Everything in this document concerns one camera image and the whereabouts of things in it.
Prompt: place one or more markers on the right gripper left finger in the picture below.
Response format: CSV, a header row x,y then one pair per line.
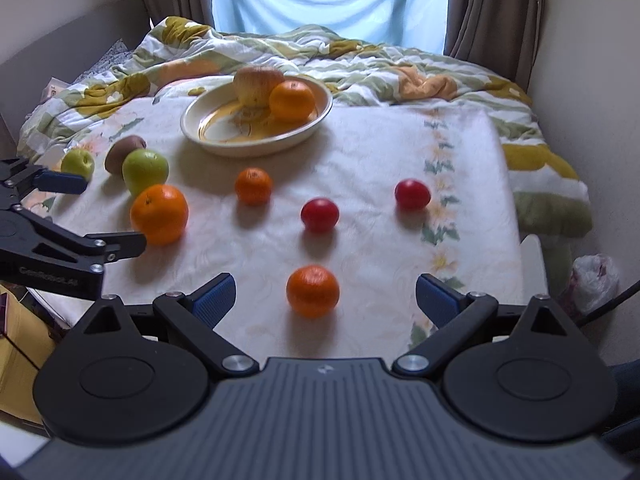
x,y
191,321

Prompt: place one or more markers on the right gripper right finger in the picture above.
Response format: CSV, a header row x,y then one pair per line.
x,y
459,319

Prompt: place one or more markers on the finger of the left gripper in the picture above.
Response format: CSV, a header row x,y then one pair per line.
x,y
19,177
46,239

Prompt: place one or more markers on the small green apple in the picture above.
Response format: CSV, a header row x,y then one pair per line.
x,y
79,162

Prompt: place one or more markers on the large orange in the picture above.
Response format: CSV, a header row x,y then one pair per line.
x,y
160,213

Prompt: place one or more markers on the large green apple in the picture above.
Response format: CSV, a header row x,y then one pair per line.
x,y
143,168

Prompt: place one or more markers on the brown kiwi with sticker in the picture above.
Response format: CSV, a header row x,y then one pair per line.
x,y
118,152

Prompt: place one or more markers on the small mandarin orange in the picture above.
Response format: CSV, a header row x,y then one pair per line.
x,y
253,187

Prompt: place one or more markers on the cream ceramic fruit bowl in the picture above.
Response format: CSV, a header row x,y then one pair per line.
x,y
220,125

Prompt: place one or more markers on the yellow side table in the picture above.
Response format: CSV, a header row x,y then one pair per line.
x,y
25,346

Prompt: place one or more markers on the grey bed headboard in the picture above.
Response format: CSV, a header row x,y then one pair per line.
x,y
64,53

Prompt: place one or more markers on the white plastic bag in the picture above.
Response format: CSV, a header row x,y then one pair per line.
x,y
594,281

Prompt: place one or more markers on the grey patterned pillow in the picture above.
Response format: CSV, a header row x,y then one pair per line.
x,y
117,54

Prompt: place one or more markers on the striped floral quilt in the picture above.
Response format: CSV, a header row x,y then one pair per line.
x,y
550,199

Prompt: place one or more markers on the wrinkled yellow apple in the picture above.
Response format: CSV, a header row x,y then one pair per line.
x,y
254,84

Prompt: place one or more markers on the orange in bowl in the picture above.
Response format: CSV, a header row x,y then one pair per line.
x,y
291,101

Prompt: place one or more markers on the right brown curtain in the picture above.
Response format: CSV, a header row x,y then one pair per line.
x,y
501,35

